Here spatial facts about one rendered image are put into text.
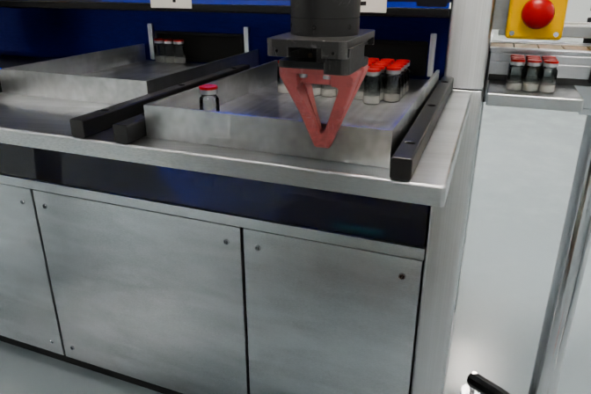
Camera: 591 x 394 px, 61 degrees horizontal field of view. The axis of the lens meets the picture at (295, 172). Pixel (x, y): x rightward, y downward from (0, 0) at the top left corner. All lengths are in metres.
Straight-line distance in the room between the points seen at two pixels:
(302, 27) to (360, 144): 0.12
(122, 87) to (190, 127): 0.21
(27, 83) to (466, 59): 0.64
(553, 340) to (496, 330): 0.64
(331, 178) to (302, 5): 0.15
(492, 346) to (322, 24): 1.42
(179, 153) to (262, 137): 0.08
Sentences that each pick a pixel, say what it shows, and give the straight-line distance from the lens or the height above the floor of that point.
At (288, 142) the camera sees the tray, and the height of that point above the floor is 0.89.
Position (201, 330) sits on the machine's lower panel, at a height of 0.30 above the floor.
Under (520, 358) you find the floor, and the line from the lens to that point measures 1.71.
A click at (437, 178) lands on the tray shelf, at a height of 0.88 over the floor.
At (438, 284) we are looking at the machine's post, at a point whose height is 0.54.
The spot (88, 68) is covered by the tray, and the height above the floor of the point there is 0.89.
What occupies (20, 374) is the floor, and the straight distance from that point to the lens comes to 1.71.
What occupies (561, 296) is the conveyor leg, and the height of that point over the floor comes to 0.47.
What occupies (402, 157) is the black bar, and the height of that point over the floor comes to 0.90.
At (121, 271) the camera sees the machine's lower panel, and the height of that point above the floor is 0.41.
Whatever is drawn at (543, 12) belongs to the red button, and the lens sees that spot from 0.76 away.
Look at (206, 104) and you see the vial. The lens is 0.56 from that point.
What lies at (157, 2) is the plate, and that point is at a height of 1.00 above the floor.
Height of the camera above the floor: 1.04
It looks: 21 degrees down
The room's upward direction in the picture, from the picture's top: straight up
